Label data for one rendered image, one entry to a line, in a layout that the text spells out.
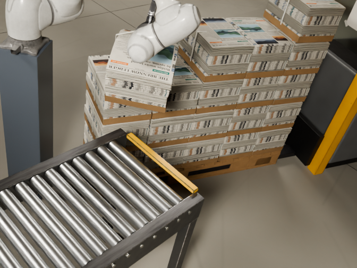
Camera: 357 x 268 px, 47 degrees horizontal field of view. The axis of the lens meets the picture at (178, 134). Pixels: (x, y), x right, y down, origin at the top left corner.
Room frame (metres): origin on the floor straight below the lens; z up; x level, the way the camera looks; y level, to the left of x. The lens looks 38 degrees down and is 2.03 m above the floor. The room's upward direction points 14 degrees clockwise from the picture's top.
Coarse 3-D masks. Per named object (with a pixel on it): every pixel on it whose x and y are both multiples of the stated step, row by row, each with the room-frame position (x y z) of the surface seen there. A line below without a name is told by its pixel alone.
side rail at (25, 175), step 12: (120, 132) 1.48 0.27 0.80; (84, 144) 1.35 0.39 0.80; (96, 144) 1.37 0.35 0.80; (108, 144) 1.40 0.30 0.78; (120, 144) 1.46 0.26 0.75; (60, 156) 1.24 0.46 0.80; (72, 156) 1.25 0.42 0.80; (36, 168) 1.14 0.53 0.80; (48, 168) 1.16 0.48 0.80; (0, 180) 1.04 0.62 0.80; (12, 180) 1.05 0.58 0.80; (24, 180) 1.07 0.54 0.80; (12, 192) 1.02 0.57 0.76; (36, 192) 1.11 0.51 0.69; (0, 204) 0.98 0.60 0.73
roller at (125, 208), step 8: (80, 160) 1.24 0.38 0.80; (80, 168) 1.21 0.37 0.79; (88, 168) 1.21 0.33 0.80; (88, 176) 1.18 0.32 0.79; (96, 176) 1.18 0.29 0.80; (96, 184) 1.14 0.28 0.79; (104, 184) 1.14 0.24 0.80; (104, 192) 1.11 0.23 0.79; (112, 192) 1.11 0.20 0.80; (112, 200) 1.08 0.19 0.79; (120, 200) 1.08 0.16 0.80; (120, 208) 1.05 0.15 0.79; (128, 208) 1.05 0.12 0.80; (128, 216) 1.02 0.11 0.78; (136, 216) 1.02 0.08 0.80; (136, 224) 1.00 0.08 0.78; (144, 224) 0.99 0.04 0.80
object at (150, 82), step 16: (112, 48) 1.58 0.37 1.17; (112, 64) 1.49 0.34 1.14; (128, 64) 1.52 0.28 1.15; (144, 64) 1.54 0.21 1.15; (160, 64) 1.56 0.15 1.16; (112, 80) 1.50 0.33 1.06; (128, 80) 1.49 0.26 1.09; (144, 80) 1.49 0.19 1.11; (160, 80) 1.48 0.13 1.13; (112, 96) 1.53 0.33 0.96; (128, 96) 1.53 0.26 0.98; (144, 96) 1.53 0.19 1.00; (160, 96) 1.53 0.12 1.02
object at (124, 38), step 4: (120, 32) 1.72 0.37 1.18; (120, 36) 1.69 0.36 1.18; (124, 36) 1.69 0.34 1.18; (128, 36) 1.70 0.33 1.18; (120, 40) 1.64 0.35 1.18; (124, 40) 1.65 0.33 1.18; (176, 44) 1.74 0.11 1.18; (164, 48) 1.66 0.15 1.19; (168, 48) 1.67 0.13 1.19; (172, 48) 1.68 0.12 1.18; (176, 48) 1.70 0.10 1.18; (176, 52) 1.66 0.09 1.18
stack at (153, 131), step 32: (96, 64) 1.98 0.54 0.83; (96, 96) 1.87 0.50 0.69; (192, 96) 2.04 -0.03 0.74; (224, 96) 2.16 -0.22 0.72; (256, 96) 2.29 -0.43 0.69; (96, 128) 1.85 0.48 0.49; (128, 128) 1.83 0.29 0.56; (160, 128) 1.94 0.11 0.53; (192, 128) 2.06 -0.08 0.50; (224, 128) 2.20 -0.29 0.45; (192, 160) 2.11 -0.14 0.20; (224, 160) 2.26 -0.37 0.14
